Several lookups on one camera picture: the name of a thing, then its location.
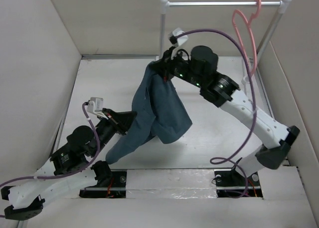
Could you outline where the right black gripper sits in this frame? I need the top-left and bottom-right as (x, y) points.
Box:
(150, 45), (205, 88)

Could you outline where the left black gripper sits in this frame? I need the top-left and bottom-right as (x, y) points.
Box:
(92, 107), (139, 157)

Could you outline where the dark teal t shirt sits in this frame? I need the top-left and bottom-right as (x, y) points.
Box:
(105, 62), (192, 164)

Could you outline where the pink plastic hanger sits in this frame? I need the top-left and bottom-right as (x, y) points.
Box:
(232, 0), (262, 75)

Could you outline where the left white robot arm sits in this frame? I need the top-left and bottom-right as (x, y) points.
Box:
(0, 108), (137, 221)

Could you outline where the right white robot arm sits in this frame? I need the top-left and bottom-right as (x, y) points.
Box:
(150, 45), (300, 185)

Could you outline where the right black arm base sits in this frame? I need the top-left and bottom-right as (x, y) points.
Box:
(210, 157), (264, 198)

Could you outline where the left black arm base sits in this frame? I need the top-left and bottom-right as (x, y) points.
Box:
(79, 170), (127, 199)

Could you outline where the white and silver clothes rack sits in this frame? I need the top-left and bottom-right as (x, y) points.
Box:
(159, 0), (292, 84)

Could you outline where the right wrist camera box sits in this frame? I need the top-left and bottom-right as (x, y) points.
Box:
(168, 27), (188, 60)

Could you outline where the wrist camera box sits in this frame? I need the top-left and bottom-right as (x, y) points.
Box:
(168, 27), (188, 60)
(86, 97), (104, 114)

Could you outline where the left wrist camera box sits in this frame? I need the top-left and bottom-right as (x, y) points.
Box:
(86, 97), (104, 114)

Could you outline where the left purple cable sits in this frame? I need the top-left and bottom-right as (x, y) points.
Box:
(0, 102), (101, 219)

